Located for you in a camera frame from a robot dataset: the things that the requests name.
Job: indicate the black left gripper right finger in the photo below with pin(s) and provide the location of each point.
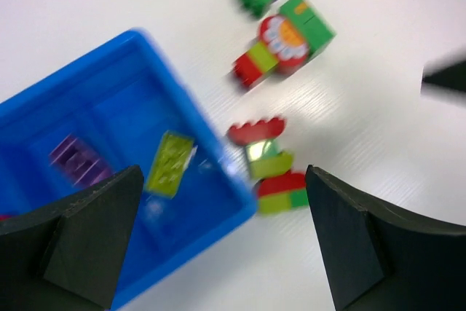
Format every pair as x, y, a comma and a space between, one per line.
379, 256

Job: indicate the lime green lego brick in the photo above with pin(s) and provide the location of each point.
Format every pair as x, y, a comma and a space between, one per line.
170, 162

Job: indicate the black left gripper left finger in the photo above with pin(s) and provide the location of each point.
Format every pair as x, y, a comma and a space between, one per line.
68, 255

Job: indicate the blue plastic sorting bin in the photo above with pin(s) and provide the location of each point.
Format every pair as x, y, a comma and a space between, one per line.
121, 99

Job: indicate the flower lego stack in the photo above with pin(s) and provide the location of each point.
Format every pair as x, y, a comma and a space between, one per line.
285, 42

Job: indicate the red lime green lego stack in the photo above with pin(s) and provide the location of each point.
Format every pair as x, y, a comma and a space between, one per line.
279, 187

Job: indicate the purple rounded lego brick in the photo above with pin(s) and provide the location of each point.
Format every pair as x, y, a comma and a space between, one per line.
80, 163

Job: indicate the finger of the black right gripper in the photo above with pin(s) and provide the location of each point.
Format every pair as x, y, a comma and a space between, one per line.
444, 77

